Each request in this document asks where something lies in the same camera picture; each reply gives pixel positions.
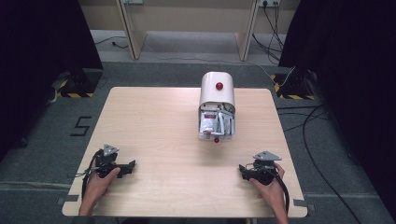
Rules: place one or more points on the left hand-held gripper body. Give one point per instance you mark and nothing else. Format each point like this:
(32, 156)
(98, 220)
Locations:
(106, 160)

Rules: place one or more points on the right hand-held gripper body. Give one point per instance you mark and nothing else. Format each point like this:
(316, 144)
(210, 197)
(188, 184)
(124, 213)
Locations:
(263, 169)

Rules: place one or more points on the white rounded storage cabinet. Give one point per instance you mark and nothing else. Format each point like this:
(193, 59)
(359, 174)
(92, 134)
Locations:
(217, 90)

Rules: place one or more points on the person's right hand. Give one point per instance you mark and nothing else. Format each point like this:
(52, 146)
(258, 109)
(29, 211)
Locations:
(274, 193)

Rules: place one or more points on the person's left hand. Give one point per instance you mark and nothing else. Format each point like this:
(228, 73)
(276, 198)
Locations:
(97, 186)

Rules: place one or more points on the pile of white sachets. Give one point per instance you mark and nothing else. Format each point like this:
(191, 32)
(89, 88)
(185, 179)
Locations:
(214, 123)

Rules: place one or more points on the black yellow striped stand base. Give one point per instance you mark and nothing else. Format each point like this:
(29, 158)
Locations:
(292, 88)
(77, 87)

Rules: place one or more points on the black curtain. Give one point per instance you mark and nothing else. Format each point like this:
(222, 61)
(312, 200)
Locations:
(37, 62)
(351, 77)

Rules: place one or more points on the beige wooden furniture panel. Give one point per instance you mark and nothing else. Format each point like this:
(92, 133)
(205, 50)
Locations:
(247, 34)
(132, 31)

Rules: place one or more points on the white wall socket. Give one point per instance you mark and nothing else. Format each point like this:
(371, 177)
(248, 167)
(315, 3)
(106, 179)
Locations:
(134, 1)
(269, 2)

